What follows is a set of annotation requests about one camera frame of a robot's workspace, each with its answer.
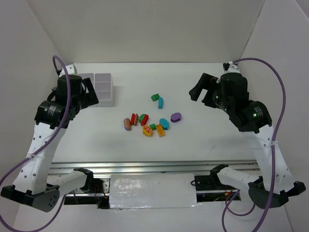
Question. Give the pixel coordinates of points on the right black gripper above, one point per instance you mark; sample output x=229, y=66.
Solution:
x=206, y=87

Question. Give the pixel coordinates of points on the green red rounded lego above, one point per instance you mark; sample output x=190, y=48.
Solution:
x=143, y=119

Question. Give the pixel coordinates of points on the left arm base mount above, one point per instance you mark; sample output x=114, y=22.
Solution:
x=97, y=194

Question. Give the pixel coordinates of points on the white divided container right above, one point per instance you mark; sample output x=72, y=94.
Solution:
x=104, y=88

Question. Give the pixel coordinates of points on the aluminium rail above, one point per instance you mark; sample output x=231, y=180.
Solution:
x=151, y=167

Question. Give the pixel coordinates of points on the yellow studded lego brick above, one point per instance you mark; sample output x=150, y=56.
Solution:
x=160, y=130

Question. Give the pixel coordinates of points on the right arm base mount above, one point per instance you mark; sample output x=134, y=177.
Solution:
x=209, y=191

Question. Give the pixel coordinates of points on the small green lego brick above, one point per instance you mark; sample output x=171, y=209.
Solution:
x=152, y=127

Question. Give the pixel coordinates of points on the teal rounded lego brick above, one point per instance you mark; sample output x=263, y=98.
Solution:
x=164, y=123

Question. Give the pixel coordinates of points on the purple rounded lego brick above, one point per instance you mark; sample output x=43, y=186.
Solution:
x=175, y=117

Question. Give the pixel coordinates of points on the yellow butterfly lego brick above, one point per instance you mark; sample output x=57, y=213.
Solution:
x=147, y=131

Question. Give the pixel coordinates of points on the red brown lego brick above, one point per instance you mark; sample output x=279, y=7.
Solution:
x=134, y=119

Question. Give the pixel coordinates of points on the purple top brown lego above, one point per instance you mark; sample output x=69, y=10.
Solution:
x=127, y=124

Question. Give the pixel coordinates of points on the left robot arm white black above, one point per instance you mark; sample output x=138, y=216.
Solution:
x=72, y=94

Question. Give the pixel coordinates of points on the teal long lego brick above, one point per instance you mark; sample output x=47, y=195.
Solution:
x=160, y=103

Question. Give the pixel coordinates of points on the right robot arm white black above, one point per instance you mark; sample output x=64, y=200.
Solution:
x=255, y=124

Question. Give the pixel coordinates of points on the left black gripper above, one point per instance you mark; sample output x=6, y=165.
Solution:
x=90, y=94

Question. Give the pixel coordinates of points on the green square lego brick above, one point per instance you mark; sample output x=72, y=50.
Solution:
x=155, y=97

